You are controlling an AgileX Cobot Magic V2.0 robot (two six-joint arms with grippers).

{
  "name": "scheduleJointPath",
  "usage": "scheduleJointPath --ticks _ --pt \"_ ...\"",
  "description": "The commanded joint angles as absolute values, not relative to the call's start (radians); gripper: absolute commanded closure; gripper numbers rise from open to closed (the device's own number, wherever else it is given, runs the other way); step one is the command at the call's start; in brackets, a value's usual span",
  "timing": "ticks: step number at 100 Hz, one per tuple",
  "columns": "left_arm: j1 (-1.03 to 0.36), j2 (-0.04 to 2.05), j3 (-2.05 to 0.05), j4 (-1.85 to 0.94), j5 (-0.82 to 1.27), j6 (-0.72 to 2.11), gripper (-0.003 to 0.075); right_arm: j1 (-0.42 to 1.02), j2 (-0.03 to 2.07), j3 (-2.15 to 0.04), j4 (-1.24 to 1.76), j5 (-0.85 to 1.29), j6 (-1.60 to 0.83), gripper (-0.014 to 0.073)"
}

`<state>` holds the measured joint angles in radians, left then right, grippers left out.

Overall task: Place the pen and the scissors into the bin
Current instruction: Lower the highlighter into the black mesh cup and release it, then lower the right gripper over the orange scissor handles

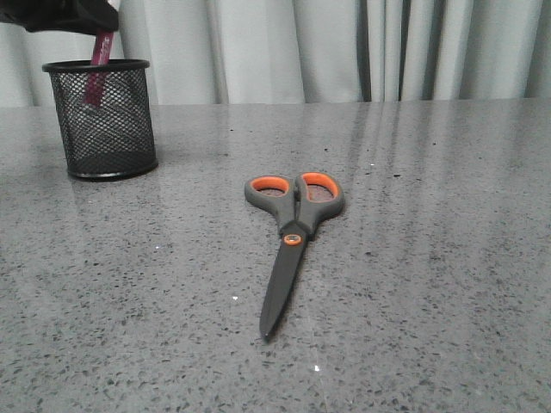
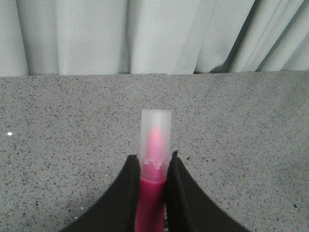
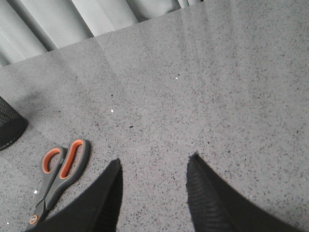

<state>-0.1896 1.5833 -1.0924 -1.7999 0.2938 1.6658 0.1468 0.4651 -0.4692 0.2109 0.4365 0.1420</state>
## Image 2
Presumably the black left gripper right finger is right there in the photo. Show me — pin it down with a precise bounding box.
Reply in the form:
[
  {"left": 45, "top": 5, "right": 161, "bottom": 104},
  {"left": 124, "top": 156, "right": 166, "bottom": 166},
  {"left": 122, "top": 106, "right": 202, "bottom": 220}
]
[{"left": 166, "top": 150, "right": 248, "bottom": 232}]

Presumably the grey curtain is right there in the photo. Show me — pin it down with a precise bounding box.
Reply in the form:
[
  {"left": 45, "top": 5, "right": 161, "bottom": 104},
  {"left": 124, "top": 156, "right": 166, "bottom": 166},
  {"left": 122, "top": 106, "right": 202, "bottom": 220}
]
[{"left": 0, "top": 0, "right": 309, "bottom": 76}]

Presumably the pink marker pen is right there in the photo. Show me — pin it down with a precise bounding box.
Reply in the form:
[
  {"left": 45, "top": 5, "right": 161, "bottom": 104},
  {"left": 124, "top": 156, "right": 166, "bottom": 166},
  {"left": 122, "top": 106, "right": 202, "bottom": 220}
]
[{"left": 135, "top": 109, "right": 171, "bottom": 232}]

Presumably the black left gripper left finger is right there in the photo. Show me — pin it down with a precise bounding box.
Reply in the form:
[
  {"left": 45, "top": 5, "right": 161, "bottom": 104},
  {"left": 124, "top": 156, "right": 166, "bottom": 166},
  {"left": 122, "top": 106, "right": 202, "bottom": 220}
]
[{"left": 62, "top": 155, "right": 140, "bottom": 232}]

